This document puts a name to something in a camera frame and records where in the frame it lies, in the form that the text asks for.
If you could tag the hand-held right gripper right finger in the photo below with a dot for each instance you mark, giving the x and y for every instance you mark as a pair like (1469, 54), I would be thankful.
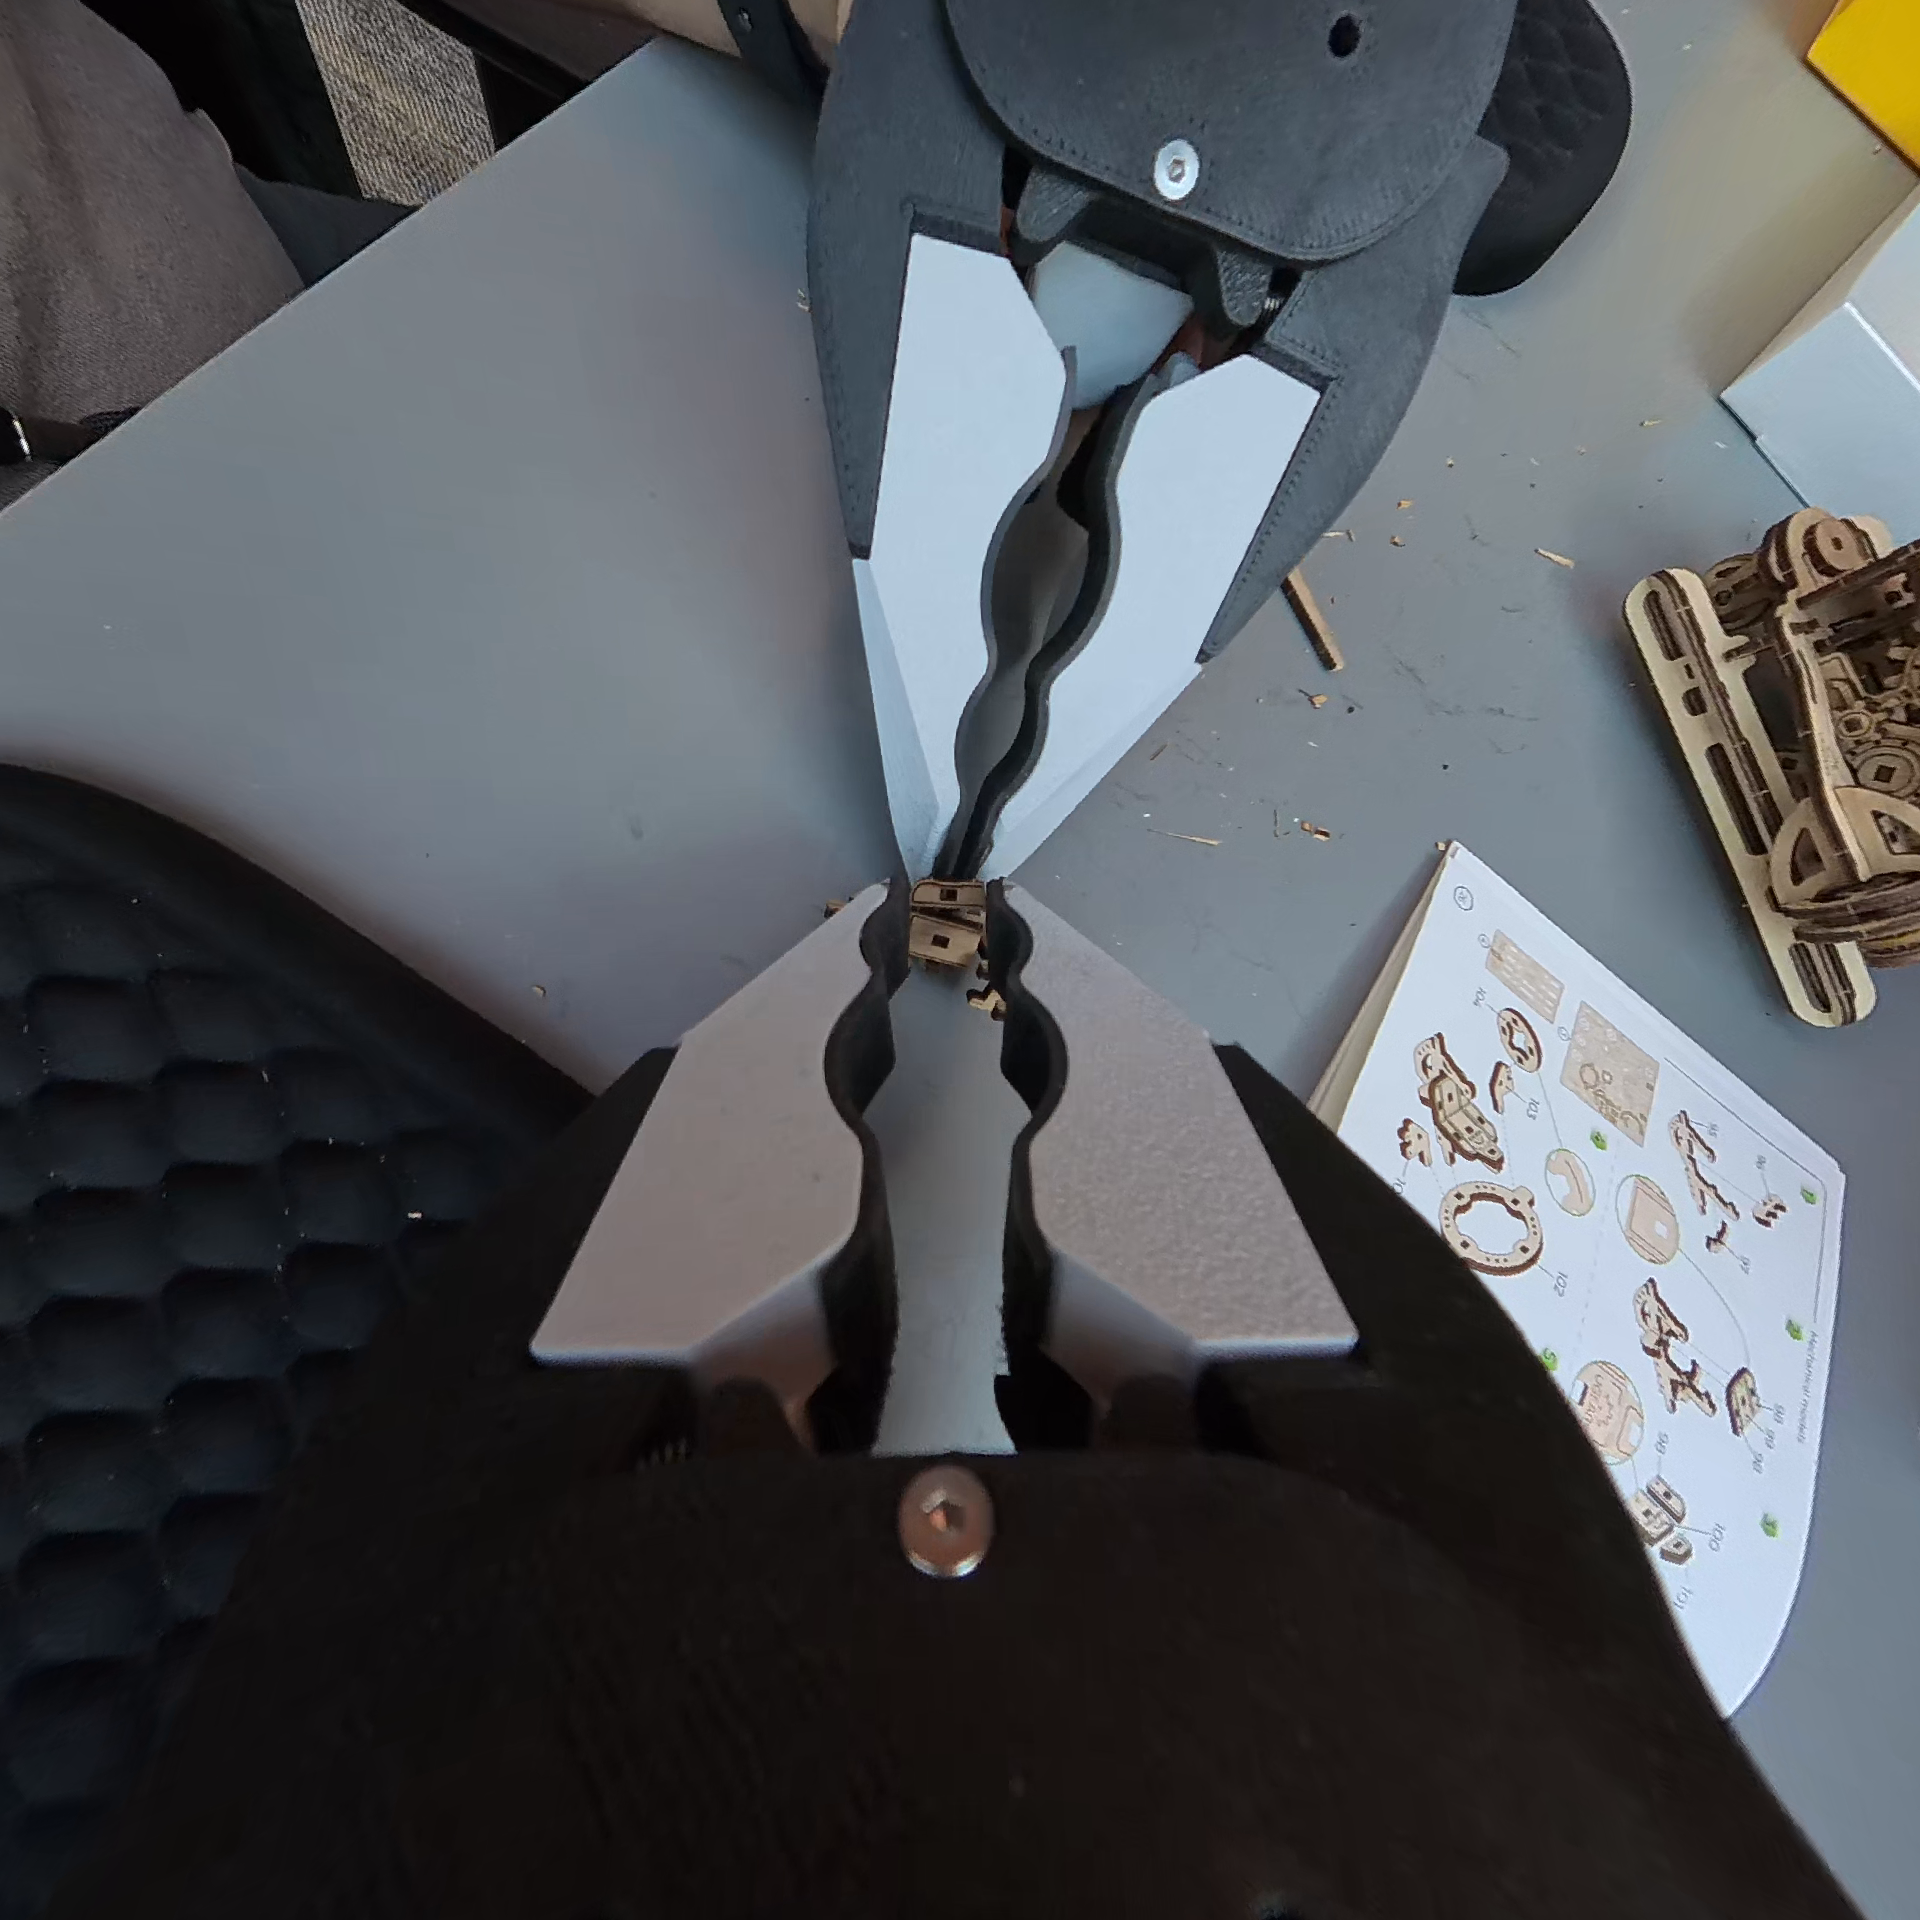
(1181, 1203)

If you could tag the small wooden model assembly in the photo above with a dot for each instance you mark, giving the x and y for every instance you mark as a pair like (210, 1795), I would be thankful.
(954, 899)

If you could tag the small wooden frame part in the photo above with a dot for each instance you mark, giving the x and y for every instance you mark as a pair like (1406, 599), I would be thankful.
(941, 946)

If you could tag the white instruction booklet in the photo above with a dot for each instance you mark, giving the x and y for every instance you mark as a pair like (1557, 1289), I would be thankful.
(1699, 1574)

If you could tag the person's grey clothing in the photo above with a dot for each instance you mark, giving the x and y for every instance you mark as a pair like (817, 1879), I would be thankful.
(119, 195)

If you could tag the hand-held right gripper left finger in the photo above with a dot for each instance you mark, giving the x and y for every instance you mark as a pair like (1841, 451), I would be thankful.
(702, 1203)

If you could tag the yellow plastic bin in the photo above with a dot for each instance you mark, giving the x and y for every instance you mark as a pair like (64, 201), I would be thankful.
(1873, 54)

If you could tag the white cardboard box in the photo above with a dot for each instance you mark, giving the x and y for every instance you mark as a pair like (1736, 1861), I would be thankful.
(1852, 421)

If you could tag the thin wooden stick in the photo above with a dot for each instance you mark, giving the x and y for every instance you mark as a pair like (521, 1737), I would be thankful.
(1321, 615)

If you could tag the person's left forearm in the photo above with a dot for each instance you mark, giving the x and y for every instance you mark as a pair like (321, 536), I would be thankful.
(676, 15)

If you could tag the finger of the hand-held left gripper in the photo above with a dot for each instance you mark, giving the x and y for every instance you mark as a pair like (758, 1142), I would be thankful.
(941, 451)
(1204, 492)

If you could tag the large wooden gear model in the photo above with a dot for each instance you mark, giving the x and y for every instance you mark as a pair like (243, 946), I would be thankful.
(1775, 753)

